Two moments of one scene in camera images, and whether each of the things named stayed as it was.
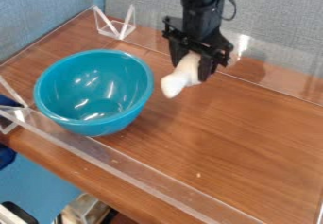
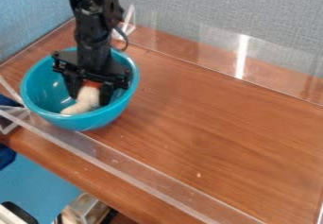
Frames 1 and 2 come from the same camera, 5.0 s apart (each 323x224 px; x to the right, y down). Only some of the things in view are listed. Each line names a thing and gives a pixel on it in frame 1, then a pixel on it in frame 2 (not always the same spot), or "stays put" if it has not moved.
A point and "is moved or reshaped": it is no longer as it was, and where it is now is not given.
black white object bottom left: [12, 215] stays put
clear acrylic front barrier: [189, 197] stays put
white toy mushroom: [184, 76] → [88, 97]
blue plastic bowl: [93, 90] is moved or reshaped
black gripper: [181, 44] → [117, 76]
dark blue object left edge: [8, 156] stays put
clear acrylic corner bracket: [110, 27] stays put
